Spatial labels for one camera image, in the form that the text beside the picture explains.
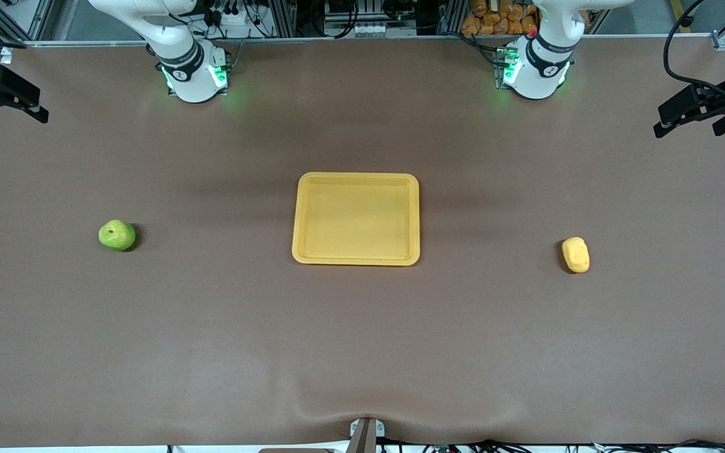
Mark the yellow potato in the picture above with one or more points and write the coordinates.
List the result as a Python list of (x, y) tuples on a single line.
[(576, 255)]

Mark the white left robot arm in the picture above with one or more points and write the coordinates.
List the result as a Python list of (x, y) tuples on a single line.
[(539, 75)]

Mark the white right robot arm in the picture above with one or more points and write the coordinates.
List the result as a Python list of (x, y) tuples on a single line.
[(192, 75)]

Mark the yellow plastic tray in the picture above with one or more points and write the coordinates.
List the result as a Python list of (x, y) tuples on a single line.
[(356, 220)]

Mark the bag of orange buns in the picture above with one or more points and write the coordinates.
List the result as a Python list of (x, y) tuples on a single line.
[(494, 22)]

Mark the white power strip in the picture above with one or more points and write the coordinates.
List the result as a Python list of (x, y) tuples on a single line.
[(230, 25)]

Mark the grey terminal block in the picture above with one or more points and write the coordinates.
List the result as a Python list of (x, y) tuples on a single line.
[(375, 29)]

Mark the brown table cover mat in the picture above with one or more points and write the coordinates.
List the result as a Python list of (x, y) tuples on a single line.
[(362, 346)]

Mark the small metal edge bracket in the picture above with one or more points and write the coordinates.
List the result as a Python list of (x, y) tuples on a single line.
[(6, 55)]

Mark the metal corner bracket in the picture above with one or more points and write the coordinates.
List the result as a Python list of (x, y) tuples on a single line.
[(723, 41)]

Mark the aluminium frame post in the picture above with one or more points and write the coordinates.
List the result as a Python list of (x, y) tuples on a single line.
[(452, 17), (284, 19)]

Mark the aluminium edge rail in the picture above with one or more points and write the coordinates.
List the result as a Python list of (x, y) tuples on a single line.
[(400, 38)]

